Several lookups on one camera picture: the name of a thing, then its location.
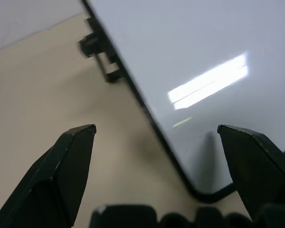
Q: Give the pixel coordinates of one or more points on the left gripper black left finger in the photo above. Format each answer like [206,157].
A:
[50,185]

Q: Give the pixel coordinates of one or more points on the small black-framed whiteboard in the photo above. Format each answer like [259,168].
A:
[192,47]

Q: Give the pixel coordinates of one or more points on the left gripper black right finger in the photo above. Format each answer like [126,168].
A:
[259,171]

